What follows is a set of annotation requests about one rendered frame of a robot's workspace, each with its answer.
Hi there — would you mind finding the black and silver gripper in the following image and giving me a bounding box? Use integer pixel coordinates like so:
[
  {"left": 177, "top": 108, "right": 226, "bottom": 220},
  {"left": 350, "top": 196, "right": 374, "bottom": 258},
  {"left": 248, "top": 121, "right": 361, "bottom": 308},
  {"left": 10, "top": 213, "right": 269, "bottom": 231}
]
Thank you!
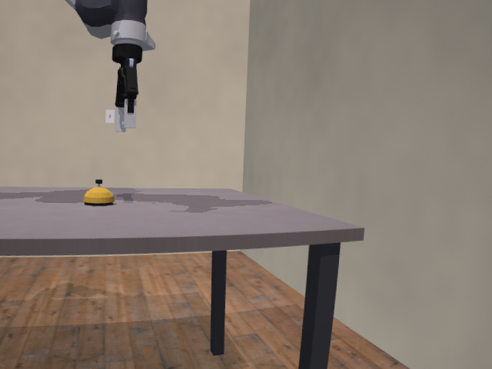
[{"left": 112, "top": 43, "right": 142, "bottom": 132}]

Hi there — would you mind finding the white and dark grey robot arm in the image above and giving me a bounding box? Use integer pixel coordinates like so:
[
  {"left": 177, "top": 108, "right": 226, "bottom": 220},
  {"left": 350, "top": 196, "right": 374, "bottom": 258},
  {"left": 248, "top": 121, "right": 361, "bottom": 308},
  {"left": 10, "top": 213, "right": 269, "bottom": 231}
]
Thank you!
[{"left": 65, "top": 0, "right": 155, "bottom": 51}]

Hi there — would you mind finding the yellow desk bell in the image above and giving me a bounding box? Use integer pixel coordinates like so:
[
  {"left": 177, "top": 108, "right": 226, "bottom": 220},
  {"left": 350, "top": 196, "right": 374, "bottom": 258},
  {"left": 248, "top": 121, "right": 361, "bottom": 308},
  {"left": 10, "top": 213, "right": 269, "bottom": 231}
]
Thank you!
[{"left": 84, "top": 180, "right": 115, "bottom": 206}]

